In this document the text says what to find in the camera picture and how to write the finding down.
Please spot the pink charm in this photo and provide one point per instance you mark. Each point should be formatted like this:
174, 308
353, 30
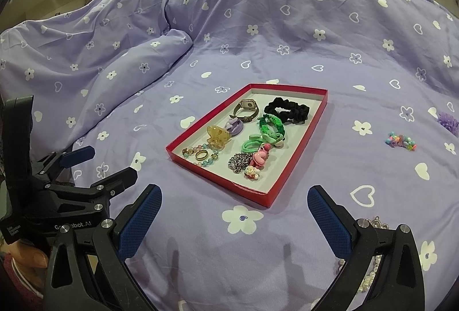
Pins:
260, 158

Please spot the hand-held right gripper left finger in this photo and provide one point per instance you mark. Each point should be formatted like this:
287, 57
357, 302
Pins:
140, 221

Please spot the white flower charm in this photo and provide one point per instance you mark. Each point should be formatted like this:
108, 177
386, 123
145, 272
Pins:
251, 172

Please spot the black scrunchie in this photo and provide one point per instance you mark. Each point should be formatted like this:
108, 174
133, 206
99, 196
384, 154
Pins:
301, 110

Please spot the person's left hand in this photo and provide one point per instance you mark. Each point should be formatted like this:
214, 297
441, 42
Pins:
28, 255

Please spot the purple floral bedspread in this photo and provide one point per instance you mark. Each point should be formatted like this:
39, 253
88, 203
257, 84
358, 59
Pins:
287, 45

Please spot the red jewelry box tray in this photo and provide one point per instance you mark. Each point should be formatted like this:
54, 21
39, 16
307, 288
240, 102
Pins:
304, 117

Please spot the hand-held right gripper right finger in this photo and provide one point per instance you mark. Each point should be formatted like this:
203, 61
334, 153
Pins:
330, 221

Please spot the amber claw hair clip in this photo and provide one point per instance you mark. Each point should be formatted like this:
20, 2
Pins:
217, 135

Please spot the purple flower hair clip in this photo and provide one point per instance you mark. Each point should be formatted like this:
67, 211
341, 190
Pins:
235, 126

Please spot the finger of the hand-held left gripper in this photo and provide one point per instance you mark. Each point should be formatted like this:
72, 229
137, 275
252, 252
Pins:
77, 155
122, 178

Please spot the purple fluffy pompom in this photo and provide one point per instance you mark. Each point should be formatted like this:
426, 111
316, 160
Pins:
448, 122

